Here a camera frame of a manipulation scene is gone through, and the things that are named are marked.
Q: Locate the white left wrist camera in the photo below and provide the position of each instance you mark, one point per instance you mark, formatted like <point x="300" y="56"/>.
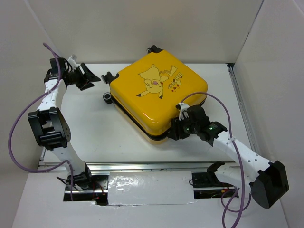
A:
<point x="72" y="61"/>

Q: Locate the yellow suitcase with grey lining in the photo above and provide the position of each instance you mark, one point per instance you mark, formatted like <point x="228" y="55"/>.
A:
<point x="147" y="91"/>

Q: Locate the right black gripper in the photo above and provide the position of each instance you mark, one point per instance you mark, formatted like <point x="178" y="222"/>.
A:
<point x="175" y="129"/>

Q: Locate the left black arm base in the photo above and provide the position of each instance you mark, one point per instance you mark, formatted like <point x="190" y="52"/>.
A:
<point x="95" y="191"/>

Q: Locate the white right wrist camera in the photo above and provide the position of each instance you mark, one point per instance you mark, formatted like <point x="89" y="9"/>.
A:
<point x="182" y="107"/>

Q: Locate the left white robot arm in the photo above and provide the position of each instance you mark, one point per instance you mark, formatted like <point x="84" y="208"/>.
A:
<point x="49" y="127"/>

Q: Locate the white foil cover sheet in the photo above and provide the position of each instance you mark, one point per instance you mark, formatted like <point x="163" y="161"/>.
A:
<point x="150" y="188"/>

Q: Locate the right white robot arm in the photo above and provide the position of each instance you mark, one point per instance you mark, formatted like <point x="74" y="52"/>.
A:
<point x="265" y="180"/>

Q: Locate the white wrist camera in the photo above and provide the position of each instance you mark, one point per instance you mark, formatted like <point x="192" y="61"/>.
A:
<point x="72" y="61"/>
<point x="182" y="107"/>

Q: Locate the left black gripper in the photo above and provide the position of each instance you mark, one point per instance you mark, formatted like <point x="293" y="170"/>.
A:
<point x="89" y="75"/>

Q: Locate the aluminium front rail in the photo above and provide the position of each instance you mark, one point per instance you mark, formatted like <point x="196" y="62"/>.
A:
<point x="148" y="166"/>

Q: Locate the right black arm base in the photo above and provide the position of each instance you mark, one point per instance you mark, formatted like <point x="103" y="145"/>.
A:
<point x="207" y="186"/>

